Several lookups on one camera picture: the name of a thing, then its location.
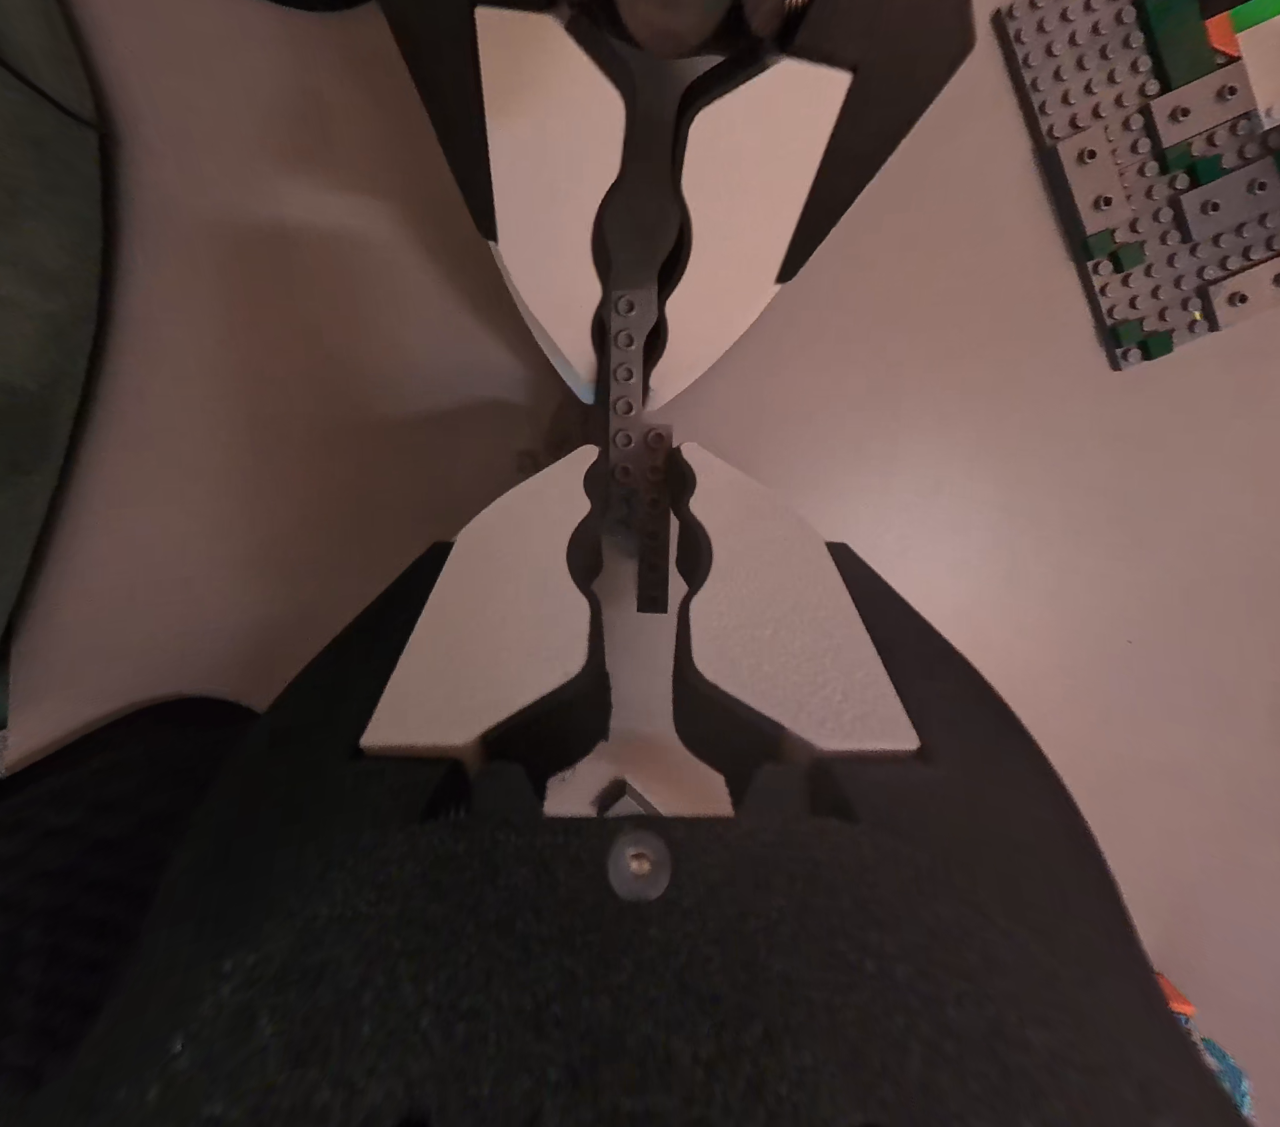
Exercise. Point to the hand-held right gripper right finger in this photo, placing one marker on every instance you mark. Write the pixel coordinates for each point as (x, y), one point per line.
(789, 637)

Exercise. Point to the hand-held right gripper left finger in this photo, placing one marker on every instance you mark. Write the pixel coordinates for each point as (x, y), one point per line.
(480, 637)

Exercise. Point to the grey brick wall assembly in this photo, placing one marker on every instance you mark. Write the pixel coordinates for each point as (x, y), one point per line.
(624, 368)

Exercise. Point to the dark grey panel brick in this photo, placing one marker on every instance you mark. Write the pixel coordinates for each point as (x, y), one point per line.
(654, 548)

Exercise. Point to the grey desk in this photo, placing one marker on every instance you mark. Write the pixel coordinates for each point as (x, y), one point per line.
(949, 548)

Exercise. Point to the orange toy minifigure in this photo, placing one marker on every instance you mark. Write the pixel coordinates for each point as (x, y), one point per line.
(1232, 1082)

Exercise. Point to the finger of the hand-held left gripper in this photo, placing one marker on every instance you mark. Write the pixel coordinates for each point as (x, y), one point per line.
(760, 167)
(540, 147)

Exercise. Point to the grey brick baseplate build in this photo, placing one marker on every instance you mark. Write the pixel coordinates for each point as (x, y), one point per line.
(1100, 98)

